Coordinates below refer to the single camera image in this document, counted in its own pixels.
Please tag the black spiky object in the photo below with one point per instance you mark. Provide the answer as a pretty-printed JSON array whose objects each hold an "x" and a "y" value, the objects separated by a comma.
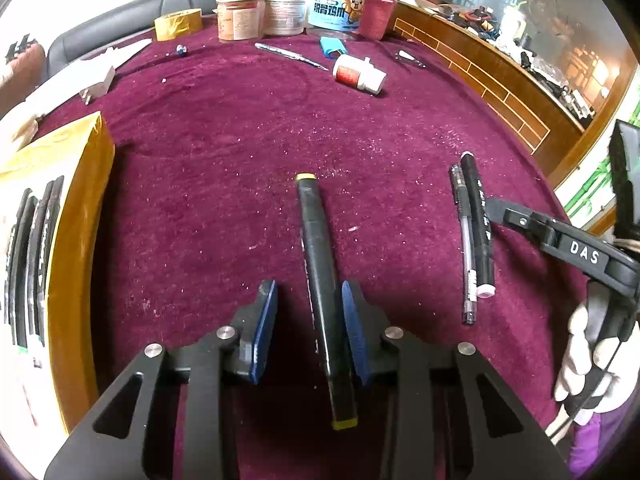
[{"x": 21, "y": 46}]

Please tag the yellow tape roll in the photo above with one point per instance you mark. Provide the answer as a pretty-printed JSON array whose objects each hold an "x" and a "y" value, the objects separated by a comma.
[{"x": 177, "y": 25}]

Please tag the person's right hand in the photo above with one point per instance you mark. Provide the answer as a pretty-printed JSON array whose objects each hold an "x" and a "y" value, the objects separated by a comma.
[{"x": 612, "y": 380}]

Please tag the black marker yellow caps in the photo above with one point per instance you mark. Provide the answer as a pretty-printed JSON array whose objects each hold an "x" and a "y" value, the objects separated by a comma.
[{"x": 317, "y": 260}]

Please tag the burgundy tablecloth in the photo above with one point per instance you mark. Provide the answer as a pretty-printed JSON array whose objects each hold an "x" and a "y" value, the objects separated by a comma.
[{"x": 225, "y": 150}]

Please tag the black marker pale pink cap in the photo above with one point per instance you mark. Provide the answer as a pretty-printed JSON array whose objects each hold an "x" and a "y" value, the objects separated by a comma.
[{"x": 481, "y": 230}]

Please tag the wooden counter brick pattern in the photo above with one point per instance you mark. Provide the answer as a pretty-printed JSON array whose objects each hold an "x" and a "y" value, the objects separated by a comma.
[{"x": 500, "y": 75}]

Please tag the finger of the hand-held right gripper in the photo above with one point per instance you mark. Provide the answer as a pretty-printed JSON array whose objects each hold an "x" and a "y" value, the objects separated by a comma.
[{"x": 520, "y": 221}]

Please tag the white pill bottle red label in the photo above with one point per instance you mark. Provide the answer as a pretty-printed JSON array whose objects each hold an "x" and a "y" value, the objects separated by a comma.
[{"x": 357, "y": 74}]

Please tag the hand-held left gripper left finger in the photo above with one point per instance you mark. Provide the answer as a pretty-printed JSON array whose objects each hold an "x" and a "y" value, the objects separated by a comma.
[{"x": 262, "y": 330}]

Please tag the white power adapter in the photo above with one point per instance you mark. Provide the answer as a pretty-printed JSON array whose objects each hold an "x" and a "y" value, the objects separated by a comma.
[{"x": 90, "y": 80}]

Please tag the black leather sofa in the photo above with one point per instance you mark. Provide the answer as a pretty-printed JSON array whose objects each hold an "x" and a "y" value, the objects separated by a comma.
[{"x": 115, "y": 25}]

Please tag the pink cup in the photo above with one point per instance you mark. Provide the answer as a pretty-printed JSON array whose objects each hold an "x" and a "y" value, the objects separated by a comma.
[{"x": 379, "y": 7}]

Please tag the bamboo picture panel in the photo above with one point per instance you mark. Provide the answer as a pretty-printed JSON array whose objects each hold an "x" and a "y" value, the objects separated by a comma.
[{"x": 595, "y": 180}]

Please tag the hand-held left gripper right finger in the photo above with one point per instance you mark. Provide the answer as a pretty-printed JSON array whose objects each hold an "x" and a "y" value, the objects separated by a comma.
[{"x": 355, "y": 330}]

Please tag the amber plastic jar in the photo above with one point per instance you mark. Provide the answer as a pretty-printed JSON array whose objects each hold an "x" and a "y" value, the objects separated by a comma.
[{"x": 240, "y": 19}]

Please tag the clear black gel pen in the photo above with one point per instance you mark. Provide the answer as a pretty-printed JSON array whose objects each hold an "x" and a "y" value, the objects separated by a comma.
[{"x": 465, "y": 240}]

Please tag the person's right forearm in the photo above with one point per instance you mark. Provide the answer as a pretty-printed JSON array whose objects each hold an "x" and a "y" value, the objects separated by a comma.
[{"x": 592, "y": 445}]

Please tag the yellow marker box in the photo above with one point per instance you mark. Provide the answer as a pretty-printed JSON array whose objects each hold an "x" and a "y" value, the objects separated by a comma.
[{"x": 75, "y": 240}]

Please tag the silver pen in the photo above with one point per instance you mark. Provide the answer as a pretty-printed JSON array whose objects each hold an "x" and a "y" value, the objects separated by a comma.
[{"x": 290, "y": 55}]

